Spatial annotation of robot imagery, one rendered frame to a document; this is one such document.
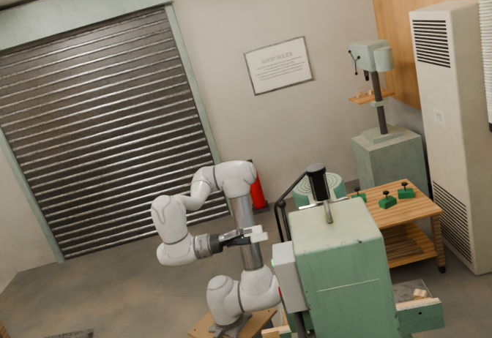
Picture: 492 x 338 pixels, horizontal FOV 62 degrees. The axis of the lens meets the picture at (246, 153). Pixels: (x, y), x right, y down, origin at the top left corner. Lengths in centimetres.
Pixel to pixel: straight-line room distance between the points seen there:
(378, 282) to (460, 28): 184
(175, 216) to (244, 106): 295
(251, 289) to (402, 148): 217
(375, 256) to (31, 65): 405
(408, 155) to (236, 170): 217
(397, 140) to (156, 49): 245
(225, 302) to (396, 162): 223
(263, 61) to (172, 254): 299
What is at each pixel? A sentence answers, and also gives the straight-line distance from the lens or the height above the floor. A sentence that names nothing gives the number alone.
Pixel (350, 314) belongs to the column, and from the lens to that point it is 117.
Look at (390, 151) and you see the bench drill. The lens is 377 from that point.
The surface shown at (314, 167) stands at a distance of 122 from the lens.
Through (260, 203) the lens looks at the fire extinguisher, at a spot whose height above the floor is 11.
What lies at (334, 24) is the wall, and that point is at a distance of 441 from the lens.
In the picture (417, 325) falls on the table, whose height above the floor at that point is 87.
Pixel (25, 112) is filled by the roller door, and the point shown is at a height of 174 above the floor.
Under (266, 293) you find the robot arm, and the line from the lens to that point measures 210.
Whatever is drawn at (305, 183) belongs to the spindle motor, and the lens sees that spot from 141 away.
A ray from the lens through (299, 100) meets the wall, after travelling 442.
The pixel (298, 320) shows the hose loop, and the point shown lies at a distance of 120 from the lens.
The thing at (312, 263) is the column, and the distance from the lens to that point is 106.
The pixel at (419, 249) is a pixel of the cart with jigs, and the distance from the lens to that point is 327.
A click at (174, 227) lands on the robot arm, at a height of 144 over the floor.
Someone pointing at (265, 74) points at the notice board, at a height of 143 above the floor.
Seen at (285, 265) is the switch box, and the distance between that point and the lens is 109.
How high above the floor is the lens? 210
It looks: 19 degrees down
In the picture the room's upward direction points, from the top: 16 degrees counter-clockwise
